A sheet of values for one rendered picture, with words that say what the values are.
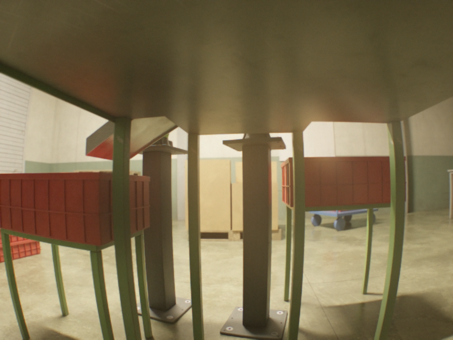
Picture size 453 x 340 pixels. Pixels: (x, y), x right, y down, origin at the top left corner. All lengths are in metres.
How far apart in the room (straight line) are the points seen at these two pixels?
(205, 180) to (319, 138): 3.00
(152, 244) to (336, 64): 1.21
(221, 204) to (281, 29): 2.97
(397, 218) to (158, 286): 1.19
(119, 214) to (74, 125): 6.45
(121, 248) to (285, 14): 0.70
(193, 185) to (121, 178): 0.33
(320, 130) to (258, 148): 4.42
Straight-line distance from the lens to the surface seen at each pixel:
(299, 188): 0.96
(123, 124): 0.77
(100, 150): 0.90
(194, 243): 1.00
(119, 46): 0.40
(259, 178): 1.14
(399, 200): 0.91
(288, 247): 1.52
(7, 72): 0.52
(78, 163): 6.88
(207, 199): 3.23
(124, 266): 0.79
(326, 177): 1.16
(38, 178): 0.95
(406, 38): 0.42
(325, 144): 5.49
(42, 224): 0.95
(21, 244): 2.77
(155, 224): 1.36
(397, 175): 0.91
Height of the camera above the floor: 0.72
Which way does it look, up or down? 3 degrees up
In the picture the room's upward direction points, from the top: 1 degrees counter-clockwise
